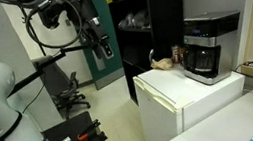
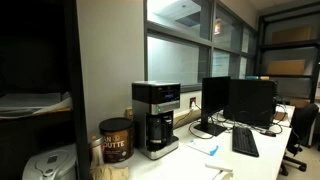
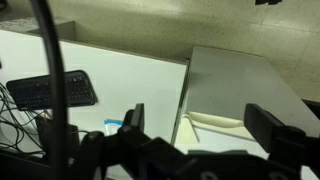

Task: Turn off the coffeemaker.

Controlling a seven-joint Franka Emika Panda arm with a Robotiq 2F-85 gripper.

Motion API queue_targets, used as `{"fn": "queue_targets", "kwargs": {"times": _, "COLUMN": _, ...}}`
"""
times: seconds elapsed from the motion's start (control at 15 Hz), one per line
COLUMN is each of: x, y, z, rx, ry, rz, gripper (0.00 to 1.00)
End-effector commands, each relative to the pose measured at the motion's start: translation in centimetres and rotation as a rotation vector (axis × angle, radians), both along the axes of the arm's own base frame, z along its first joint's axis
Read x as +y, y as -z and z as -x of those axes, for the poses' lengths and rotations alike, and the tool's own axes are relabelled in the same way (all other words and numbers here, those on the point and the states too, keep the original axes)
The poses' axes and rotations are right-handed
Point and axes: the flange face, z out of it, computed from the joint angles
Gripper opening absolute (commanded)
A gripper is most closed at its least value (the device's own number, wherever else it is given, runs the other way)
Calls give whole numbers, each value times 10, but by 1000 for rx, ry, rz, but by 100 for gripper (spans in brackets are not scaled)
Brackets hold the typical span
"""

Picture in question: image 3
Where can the white desk partition panel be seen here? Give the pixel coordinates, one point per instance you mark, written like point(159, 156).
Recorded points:
point(119, 80)

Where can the black box on desk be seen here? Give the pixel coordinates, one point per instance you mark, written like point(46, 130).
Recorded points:
point(44, 133)

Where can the blue and white packet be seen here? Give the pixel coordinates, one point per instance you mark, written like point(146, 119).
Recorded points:
point(112, 126)

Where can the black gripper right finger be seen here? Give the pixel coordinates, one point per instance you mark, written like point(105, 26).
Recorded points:
point(277, 139)

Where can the black computer keyboard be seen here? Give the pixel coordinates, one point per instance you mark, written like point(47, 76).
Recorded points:
point(34, 93)

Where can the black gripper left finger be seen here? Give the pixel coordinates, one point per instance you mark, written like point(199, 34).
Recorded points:
point(135, 117)

